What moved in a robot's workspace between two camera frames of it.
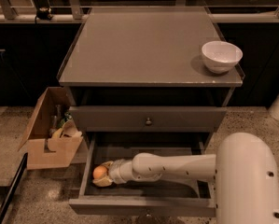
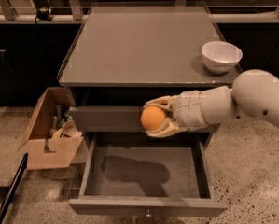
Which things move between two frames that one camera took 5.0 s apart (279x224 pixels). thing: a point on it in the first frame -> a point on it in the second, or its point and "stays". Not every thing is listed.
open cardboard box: (53, 136) stays
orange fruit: (100, 172) -> (152, 117)
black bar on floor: (1, 212) stays
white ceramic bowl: (220, 56) stays
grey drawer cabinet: (139, 84) stays
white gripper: (117, 172) -> (188, 108)
